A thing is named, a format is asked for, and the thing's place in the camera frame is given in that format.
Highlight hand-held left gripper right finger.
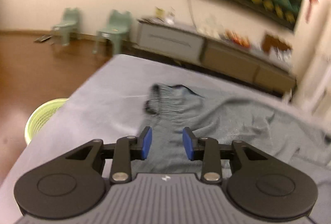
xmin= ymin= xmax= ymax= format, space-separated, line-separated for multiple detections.
xmin=182 ymin=127 xmax=269 ymax=184

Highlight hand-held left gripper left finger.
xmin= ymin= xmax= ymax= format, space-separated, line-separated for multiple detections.
xmin=65 ymin=126 xmax=152 ymax=184

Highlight grey sweatpants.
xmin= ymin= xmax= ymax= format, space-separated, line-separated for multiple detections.
xmin=131 ymin=83 xmax=331 ymax=188

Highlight grey and brown sideboard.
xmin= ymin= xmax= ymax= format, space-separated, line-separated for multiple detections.
xmin=134 ymin=17 xmax=296 ymax=92

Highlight yellow-green laundry basket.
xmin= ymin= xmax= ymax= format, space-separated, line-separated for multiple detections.
xmin=25 ymin=98 xmax=70 ymax=145

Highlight red fruit bowl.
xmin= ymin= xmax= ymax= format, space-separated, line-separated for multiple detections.
xmin=224 ymin=30 xmax=251 ymax=47

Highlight green plastic child chair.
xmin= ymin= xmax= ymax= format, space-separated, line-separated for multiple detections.
xmin=92 ymin=10 xmax=132 ymax=55
xmin=50 ymin=7 xmax=80 ymax=46

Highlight white standing air conditioner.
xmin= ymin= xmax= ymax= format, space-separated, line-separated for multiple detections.
xmin=291 ymin=53 xmax=329 ymax=116

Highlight black wall cable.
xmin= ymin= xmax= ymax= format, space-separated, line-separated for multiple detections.
xmin=187 ymin=0 xmax=198 ymax=30

